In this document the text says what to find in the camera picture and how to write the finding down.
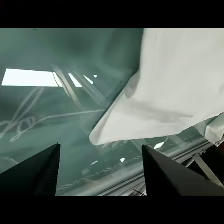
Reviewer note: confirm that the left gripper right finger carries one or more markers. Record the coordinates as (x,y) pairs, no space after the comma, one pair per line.
(170,176)

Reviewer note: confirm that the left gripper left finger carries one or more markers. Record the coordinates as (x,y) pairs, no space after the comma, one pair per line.
(36,173)

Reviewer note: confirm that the white T-shirt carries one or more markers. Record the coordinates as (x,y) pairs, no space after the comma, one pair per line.
(173,86)

